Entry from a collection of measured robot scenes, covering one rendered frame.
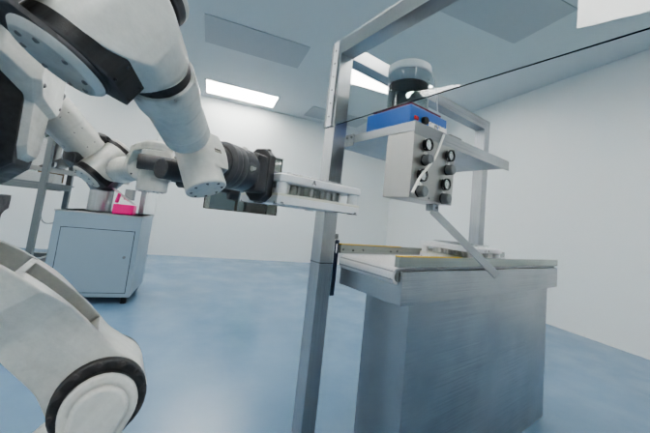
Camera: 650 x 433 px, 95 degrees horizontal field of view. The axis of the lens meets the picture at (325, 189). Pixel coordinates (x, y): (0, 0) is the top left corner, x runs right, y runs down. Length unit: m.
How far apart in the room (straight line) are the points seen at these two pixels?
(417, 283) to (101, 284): 2.72
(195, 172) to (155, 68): 0.22
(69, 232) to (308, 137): 4.32
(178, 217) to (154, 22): 5.51
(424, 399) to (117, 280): 2.61
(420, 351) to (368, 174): 5.69
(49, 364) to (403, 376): 0.89
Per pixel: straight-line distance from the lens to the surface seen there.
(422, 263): 1.01
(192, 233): 5.80
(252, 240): 5.86
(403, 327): 1.10
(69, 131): 1.00
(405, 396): 1.18
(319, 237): 1.09
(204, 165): 0.52
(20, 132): 0.68
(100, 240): 3.17
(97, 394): 0.71
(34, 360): 0.73
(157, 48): 0.34
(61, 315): 0.71
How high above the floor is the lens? 0.92
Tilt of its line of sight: 6 degrees up
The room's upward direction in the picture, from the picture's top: 6 degrees clockwise
